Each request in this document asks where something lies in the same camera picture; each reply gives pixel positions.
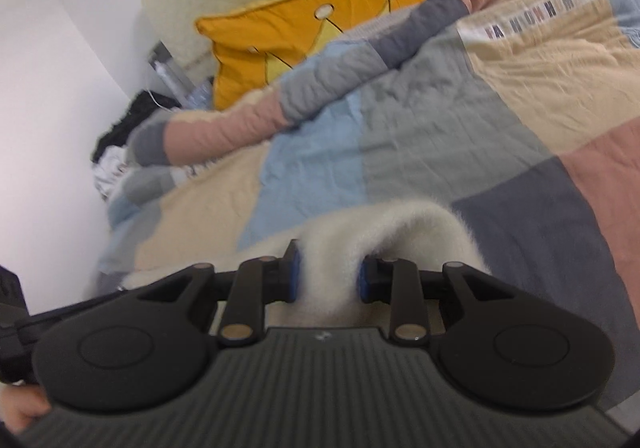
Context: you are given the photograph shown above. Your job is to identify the cream striped knit sweater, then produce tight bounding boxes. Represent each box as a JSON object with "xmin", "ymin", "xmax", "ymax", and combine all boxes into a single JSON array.
[{"xmin": 118, "ymin": 198, "xmax": 489, "ymax": 329}]

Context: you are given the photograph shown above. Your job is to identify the white clothes pile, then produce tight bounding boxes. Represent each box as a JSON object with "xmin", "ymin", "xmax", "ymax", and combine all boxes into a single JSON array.
[{"xmin": 92, "ymin": 146, "xmax": 132, "ymax": 201}]

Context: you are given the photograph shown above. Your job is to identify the black clothes pile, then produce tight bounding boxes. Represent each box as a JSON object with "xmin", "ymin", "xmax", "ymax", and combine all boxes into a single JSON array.
[{"xmin": 91, "ymin": 90, "xmax": 181, "ymax": 164}]

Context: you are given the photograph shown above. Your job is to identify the person's left hand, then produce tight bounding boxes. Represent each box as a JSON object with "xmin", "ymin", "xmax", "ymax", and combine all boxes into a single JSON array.
[{"xmin": 0, "ymin": 384, "xmax": 51, "ymax": 434}]

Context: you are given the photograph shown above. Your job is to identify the white spray bottle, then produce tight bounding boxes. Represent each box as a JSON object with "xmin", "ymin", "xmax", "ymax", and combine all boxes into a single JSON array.
[{"xmin": 153, "ymin": 61, "xmax": 192, "ymax": 106}]

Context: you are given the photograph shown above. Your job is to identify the yellow crown pillow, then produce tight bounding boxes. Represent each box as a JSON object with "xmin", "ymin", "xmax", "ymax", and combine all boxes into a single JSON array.
[{"xmin": 194, "ymin": 0, "xmax": 420, "ymax": 110}]

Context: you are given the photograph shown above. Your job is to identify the grey wall socket panel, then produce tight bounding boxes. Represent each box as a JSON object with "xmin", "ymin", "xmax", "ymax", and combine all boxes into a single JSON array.
[{"xmin": 148, "ymin": 42, "xmax": 194, "ymax": 92}]

